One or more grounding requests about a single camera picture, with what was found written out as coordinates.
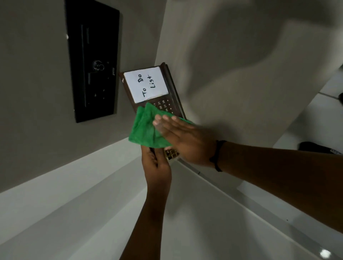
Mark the green microfiber cloth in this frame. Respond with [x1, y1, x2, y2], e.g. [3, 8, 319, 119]
[128, 102, 194, 148]

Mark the black wall switch panel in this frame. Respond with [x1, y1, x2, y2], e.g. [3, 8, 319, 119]
[64, 0, 120, 124]

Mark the black shoe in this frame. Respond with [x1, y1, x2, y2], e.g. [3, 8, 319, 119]
[298, 141, 342, 155]

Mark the person's right forearm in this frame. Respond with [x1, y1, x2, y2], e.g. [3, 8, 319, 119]
[217, 141, 343, 234]

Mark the white paper note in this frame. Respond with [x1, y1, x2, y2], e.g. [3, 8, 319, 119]
[123, 66, 169, 104]

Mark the person's left hand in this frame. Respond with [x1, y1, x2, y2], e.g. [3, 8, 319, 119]
[141, 146, 172, 186]

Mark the black wristband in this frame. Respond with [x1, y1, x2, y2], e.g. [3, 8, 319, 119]
[209, 140, 228, 173]

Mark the brown desk calendar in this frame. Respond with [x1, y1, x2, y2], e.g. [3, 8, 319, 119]
[119, 62, 188, 161]

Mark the person's right hand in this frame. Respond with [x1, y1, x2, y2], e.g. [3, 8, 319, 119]
[152, 114, 219, 168]

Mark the person's left forearm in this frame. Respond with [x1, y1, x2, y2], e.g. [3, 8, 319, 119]
[120, 184, 172, 260]

